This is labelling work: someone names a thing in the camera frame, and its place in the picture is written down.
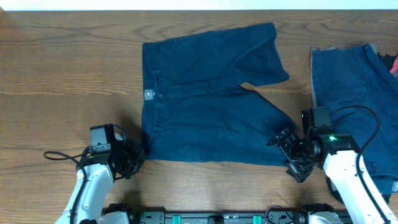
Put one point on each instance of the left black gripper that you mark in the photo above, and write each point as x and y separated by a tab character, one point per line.
139	152

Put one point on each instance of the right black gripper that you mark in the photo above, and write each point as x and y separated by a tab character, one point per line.
299	172

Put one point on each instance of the dark navy shorts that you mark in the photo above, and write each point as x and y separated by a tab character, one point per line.
195	107

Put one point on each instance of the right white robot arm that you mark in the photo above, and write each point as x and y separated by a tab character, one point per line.
340	157

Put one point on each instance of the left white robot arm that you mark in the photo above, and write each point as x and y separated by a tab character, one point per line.
110	157

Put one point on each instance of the blue denim garment pile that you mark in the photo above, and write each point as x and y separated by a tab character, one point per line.
324	64

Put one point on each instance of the red garment in pile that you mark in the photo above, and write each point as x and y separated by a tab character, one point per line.
394	67

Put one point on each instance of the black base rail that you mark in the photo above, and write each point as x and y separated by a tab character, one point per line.
313	213

